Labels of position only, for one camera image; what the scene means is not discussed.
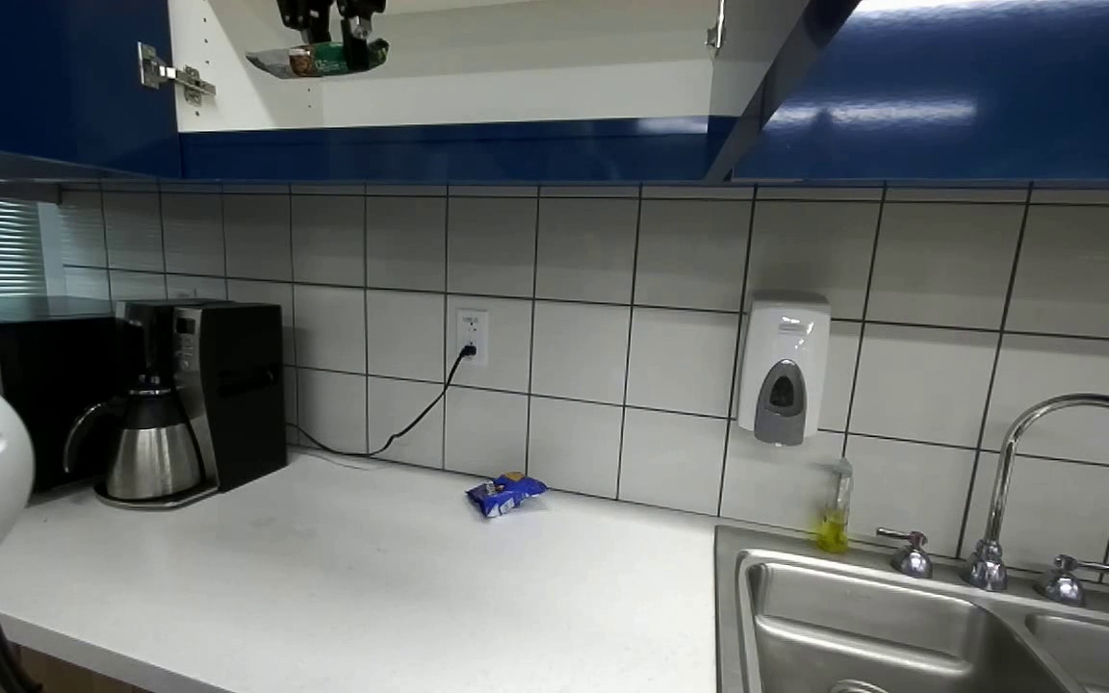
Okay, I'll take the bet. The blue open cabinet door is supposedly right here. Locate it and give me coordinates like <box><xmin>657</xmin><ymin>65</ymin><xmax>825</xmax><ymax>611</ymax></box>
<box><xmin>704</xmin><ymin>0</ymin><xmax>858</xmax><ymax>181</ymax></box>

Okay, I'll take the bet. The blue snack packet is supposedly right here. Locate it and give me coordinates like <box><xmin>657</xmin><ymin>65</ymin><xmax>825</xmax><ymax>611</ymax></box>
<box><xmin>465</xmin><ymin>474</ymin><xmax>544</xmax><ymax>520</ymax></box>

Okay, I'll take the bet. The blue upper cabinet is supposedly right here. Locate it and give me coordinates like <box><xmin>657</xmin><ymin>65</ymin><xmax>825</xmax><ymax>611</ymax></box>
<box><xmin>0</xmin><ymin>0</ymin><xmax>1109</xmax><ymax>186</ymax></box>

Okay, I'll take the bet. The black microwave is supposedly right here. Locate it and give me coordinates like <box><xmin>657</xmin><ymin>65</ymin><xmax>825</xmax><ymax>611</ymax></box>
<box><xmin>0</xmin><ymin>314</ymin><xmax>123</xmax><ymax>498</ymax></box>

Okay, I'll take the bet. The metal cabinet hinge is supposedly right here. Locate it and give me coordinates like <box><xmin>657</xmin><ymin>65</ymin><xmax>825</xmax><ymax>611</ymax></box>
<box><xmin>134</xmin><ymin>44</ymin><xmax>216</xmax><ymax>101</ymax></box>

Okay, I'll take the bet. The white wall outlet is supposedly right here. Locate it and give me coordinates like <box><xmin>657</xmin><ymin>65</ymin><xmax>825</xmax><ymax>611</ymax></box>
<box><xmin>453</xmin><ymin>309</ymin><xmax>492</xmax><ymax>371</ymax></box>

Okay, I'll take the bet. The black power cord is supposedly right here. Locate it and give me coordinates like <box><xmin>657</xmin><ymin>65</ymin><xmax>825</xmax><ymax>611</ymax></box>
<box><xmin>284</xmin><ymin>339</ymin><xmax>479</xmax><ymax>461</ymax></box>

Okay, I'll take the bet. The steel coffee maker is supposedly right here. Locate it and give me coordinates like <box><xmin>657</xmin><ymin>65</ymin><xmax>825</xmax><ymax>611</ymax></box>
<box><xmin>117</xmin><ymin>300</ymin><xmax>287</xmax><ymax>494</ymax></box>

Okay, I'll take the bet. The white soap dispenser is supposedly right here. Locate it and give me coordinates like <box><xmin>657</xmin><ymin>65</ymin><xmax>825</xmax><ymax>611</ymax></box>
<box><xmin>740</xmin><ymin>300</ymin><xmax>832</xmax><ymax>445</ymax></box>

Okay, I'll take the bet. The chrome faucet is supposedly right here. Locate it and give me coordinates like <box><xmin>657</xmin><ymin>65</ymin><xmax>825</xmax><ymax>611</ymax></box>
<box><xmin>874</xmin><ymin>389</ymin><xmax>1109</xmax><ymax>607</ymax></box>

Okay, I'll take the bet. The yellow dish soap bottle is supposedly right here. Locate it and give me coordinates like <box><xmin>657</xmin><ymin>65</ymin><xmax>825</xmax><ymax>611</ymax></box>
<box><xmin>812</xmin><ymin>461</ymin><xmax>850</xmax><ymax>556</ymax></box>

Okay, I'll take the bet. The steel coffee carafe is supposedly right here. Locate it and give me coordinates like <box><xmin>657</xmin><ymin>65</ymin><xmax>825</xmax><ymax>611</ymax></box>
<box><xmin>61</xmin><ymin>386</ymin><xmax>206</xmax><ymax>509</ymax></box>

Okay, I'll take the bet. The stainless steel sink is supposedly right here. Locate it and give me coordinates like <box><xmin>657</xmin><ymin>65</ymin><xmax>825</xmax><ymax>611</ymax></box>
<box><xmin>713</xmin><ymin>522</ymin><xmax>1109</xmax><ymax>693</ymax></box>

